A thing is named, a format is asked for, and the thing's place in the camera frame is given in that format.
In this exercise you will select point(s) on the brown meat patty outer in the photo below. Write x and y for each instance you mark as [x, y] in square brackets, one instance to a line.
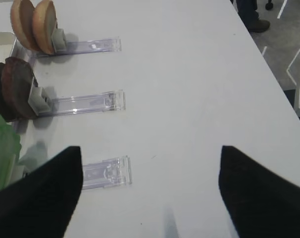
[16, 81]

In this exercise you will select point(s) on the clear patty pusher track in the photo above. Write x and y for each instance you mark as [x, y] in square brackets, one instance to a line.
[44, 106]

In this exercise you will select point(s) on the person's brown shoe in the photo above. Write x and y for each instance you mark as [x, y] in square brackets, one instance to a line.
[247, 11]

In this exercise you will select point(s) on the clear bun pusher track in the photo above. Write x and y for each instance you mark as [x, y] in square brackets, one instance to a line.
[63, 47]

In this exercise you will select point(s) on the clear lettuce pusher track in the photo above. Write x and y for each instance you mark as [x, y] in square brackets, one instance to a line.
[108, 173]

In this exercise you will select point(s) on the white metal tray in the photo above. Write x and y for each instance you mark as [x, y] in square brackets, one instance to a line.
[7, 40]

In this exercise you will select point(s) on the bun slice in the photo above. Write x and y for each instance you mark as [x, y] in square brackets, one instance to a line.
[21, 15]
[43, 25]

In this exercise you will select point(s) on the bun top outer slice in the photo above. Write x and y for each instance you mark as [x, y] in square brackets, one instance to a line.
[43, 25]

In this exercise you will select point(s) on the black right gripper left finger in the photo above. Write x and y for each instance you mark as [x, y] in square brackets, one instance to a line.
[41, 205]

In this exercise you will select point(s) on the bun top inner slice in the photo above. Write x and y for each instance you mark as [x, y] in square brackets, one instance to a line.
[21, 15]

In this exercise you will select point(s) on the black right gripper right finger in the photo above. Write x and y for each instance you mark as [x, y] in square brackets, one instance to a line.
[260, 203]

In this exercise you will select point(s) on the green lettuce leaf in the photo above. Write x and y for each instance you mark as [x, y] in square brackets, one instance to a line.
[9, 151]

